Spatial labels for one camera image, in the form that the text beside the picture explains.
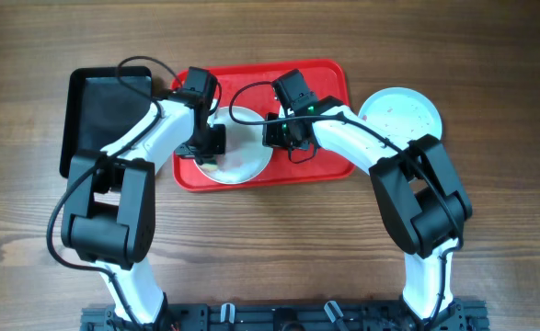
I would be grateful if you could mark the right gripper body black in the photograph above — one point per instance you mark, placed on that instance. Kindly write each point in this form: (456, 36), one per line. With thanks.
(282, 136)

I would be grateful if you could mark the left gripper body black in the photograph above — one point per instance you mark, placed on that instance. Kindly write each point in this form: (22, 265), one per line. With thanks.
(204, 145)

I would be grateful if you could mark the green yellow sponge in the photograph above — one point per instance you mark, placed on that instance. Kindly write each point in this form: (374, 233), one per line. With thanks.
(208, 164)

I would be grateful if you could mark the white plate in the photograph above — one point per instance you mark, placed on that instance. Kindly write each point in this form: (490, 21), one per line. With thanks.
(245, 155)

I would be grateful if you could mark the light green plate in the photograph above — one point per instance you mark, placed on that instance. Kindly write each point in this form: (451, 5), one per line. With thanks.
(402, 113)

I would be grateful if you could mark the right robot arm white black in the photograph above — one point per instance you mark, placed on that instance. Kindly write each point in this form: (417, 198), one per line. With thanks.
(421, 199)

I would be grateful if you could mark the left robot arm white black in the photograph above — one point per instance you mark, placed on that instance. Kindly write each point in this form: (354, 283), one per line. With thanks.
(108, 208)

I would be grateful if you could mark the red plastic tray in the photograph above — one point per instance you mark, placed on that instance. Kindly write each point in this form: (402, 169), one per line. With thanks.
(326, 78)

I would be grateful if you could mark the black plastic tray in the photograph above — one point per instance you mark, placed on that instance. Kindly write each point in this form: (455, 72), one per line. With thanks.
(101, 108)

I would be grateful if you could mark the black mounting rail base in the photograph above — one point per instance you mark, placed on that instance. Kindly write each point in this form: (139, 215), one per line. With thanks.
(367, 316)

